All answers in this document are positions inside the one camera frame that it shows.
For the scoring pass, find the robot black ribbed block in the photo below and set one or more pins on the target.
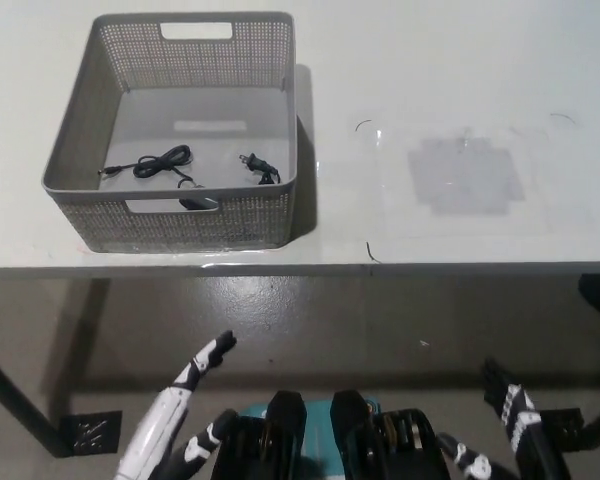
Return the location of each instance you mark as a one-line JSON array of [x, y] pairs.
[[285, 415], [352, 415]]

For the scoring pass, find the robot left white black hand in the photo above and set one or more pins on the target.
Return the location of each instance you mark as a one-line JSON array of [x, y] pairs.
[[155, 430]]

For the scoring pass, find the clear plastic film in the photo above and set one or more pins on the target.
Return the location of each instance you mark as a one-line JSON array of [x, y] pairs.
[[395, 200]]

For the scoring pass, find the robot right black ribbed block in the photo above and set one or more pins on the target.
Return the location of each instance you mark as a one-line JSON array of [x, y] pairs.
[[352, 415]]

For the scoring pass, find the robot right black white hand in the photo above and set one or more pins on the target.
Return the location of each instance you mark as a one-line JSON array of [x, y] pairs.
[[522, 425]]

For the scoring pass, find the grey perforated plastic basket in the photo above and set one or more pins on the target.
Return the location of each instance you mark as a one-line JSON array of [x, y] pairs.
[[255, 217]]

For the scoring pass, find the robot left black ribbed block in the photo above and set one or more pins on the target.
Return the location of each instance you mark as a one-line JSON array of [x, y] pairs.
[[285, 415]]

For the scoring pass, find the black floor tape patch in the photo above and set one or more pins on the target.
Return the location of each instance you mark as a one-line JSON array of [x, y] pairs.
[[92, 432], [565, 420]]

